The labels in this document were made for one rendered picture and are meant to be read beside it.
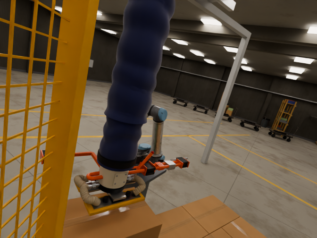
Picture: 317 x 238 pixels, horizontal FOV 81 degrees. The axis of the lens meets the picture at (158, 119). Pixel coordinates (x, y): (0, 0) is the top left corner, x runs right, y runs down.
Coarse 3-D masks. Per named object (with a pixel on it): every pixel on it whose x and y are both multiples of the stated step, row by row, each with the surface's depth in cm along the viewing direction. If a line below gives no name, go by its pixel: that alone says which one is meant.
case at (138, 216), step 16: (80, 208) 116; (128, 208) 127; (144, 208) 130; (64, 224) 103; (80, 224) 105; (96, 224) 108; (112, 224) 111; (128, 224) 114; (144, 224) 117; (160, 224) 120
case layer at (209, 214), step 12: (192, 204) 213; (204, 204) 219; (216, 204) 225; (168, 216) 186; (180, 216) 190; (192, 216) 195; (204, 216) 199; (216, 216) 204; (228, 216) 209; (168, 228) 171; (180, 228) 175; (192, 228) 179; (204, 228) 183; (216, 228) 187; (228, 228) 191; (240, 228) 196; (252, 228) 200
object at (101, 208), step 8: (128, 192) 110; (104, 200) 100; (112, 200) 103; (120, 200) 105; (128, 200) 107; (136, 200) 109; (88, 208) 94; (96, 208) 95; (104, 208) 97; (112, 208) 100
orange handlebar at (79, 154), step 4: (80, 152) 122; (84, 152) 123; (88, 152) 125; (92, 152) 126; (92, 156) 123; (96, 156) 122; (96, 160) 118; (156, 164) 133; (160, 164) 133; (164, 164) 138; (176, 164) 141; (180, 164) 144; (156, 168) 128; (160, 168) 131; (164, 168) 133; (92, 172) 104; (96, 172) 105; (128, 172) 114; (132, 172) 116; (136, 172) 118; (140, 172) 120; (88, 176) 100; (96, 176) 101; (100, 176) 103; (92, 180) 100
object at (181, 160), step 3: (177, 159) 147; (180, 159) 148; (183, 159) 150; (177, 162) 147; (180, 162) 145; (183, 162) 144; (186, 162) 147; (189, 162) 148; (183, 165) 146; (186, 165) 149
